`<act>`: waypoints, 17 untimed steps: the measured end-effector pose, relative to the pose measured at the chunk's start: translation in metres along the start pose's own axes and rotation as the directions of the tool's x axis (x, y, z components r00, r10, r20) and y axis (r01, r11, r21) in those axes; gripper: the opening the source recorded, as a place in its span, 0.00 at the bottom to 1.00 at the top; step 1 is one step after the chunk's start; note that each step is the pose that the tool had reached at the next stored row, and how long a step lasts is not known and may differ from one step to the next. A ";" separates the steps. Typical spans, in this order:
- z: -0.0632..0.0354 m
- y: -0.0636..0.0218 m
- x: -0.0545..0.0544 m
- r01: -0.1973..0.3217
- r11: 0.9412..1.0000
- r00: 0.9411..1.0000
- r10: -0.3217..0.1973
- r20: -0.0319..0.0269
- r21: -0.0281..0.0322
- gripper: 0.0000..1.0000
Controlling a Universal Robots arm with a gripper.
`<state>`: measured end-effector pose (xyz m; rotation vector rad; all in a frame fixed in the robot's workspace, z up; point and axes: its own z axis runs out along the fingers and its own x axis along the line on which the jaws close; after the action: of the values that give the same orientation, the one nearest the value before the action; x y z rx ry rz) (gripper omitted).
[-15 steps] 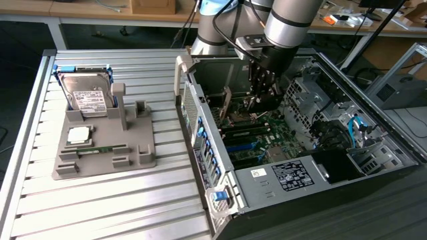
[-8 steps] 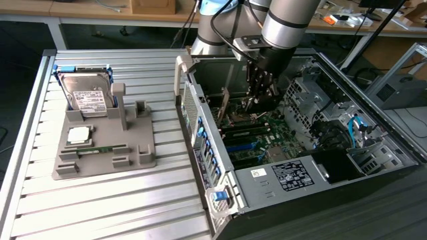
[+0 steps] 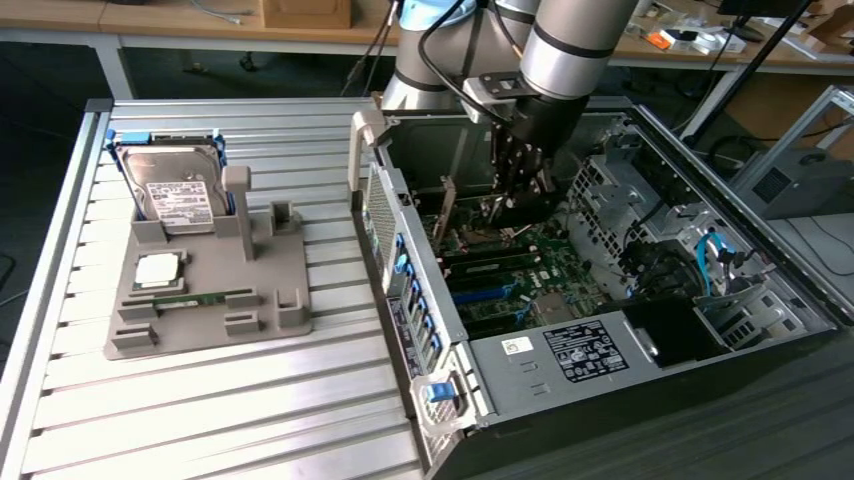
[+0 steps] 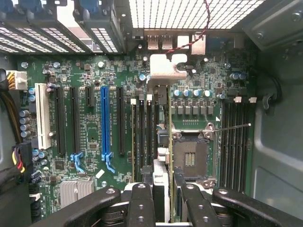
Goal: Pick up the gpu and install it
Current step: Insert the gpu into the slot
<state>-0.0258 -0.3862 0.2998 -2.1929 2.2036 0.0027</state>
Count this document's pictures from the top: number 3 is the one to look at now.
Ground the grey loose cable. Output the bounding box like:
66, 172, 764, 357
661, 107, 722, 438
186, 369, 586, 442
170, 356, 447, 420
190, 0, 259, 24

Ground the folded brown cardboard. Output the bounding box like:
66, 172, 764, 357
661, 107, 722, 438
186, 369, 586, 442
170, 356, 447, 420
806, 4, 854, 49

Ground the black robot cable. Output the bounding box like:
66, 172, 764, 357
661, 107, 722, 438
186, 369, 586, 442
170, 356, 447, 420
339, 0, 529, 121

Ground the wooden desk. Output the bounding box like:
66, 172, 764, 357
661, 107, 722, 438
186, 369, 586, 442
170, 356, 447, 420
610, 0, 854, 126
0, 0, 402, 99

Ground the black Nvidia graphics card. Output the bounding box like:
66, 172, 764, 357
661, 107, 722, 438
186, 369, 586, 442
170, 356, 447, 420
431, 174, 573, 241

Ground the orange and black box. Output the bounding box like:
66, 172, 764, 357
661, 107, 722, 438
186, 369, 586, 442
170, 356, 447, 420
647, 27, 699, 51

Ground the green motherboard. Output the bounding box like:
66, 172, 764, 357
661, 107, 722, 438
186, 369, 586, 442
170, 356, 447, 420
417, 199, 615, 341

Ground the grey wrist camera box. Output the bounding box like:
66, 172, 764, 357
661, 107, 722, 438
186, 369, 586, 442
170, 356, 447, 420
462, 72, 529, 124

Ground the black expansion slot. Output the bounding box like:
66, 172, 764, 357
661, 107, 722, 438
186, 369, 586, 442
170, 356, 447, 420
459, 299, 529, 337

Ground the CPU socket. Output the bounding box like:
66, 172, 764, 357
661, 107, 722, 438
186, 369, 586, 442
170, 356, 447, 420
459, 227, 515, 250

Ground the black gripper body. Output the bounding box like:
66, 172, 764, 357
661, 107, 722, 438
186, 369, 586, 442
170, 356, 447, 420
497, 94, 590, 161

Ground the open black PC case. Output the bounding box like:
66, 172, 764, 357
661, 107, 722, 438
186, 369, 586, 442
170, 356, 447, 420
347, 94, 854, 480

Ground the grey chipset heatsink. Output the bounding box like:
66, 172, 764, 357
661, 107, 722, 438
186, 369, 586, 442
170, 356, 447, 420
533, 293, 582, 326

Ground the light blue wire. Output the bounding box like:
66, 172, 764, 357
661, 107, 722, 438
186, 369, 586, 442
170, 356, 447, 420
693, 227, 740, 296

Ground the green RAM stick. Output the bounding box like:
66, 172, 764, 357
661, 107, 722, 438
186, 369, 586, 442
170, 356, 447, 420
152, 293, 228, 307

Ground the black RAM slot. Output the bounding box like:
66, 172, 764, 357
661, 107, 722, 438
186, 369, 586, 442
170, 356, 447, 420
439, 248, 541, 269
447, 258, 543, 281

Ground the grey disk bay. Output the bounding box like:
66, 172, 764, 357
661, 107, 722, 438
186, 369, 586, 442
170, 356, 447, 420
693, 282, 802, 351

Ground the black monitor stand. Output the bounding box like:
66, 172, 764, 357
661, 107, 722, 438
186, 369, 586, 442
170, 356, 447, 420
717, 0, 766, 41

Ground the aluminium profile frame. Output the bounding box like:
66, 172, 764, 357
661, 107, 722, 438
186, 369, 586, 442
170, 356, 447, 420
773, 83, 854, 151

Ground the perforated metal drive cage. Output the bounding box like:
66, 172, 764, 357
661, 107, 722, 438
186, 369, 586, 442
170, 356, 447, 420
566, 149, 669, 266

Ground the black stand pole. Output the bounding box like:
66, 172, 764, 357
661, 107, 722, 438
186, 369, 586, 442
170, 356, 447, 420
679, 0, 820, 146

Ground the grey computer tower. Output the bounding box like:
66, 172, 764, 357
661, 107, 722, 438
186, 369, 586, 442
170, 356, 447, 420
730, 144, 854, 221

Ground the grey plastic parts rack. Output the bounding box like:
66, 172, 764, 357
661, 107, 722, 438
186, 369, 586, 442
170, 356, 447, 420
103, 164, 315, 362

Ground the hard disk in blue carrier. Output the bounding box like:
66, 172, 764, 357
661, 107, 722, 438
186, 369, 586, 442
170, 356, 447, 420
104, 128, 232, 236

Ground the grey power supply unit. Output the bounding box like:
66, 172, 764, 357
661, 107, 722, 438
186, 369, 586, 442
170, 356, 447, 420
466, 312, 662, 416

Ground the brown cardboard box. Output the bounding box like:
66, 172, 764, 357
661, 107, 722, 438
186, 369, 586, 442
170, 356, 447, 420
259, 0, 353, 29

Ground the white tape roll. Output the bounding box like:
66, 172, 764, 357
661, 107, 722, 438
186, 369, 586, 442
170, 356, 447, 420
693, 27, 746, 56

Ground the silver CPU chip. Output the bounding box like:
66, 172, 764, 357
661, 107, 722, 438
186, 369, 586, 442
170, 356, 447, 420
131, 253, 186, 291

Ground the blue expansion slot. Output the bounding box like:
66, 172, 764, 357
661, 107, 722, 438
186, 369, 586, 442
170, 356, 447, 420
453, 284, 513, 304

